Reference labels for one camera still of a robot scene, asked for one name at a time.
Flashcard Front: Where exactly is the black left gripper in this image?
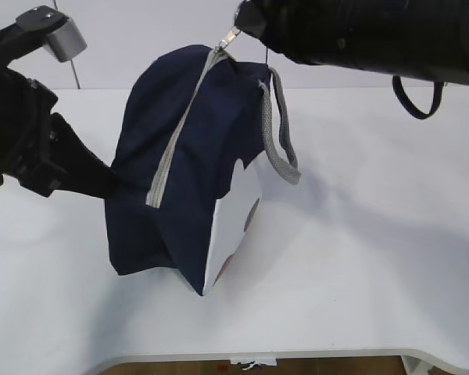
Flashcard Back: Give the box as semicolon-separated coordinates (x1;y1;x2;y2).
0;68;120;199

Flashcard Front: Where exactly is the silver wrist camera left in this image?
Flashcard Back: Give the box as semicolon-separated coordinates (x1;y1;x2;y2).
16;5;88;63

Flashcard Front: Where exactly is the black cable loop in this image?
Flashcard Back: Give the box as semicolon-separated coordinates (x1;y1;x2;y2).
391;74;446;121

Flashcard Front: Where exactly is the white table bracket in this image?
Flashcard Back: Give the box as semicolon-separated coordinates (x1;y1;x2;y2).
229;356;277;371

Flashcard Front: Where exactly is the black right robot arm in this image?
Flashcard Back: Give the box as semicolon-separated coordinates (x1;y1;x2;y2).
234;0;469;86

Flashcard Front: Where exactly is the white table leg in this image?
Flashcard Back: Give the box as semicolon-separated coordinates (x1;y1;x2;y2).
401;355;434;375

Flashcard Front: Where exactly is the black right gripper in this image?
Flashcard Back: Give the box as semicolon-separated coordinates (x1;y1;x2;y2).
234;1;279;43

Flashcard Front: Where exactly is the navy blue lunch bag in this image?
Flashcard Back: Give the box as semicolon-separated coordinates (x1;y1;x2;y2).
105;41;301;295

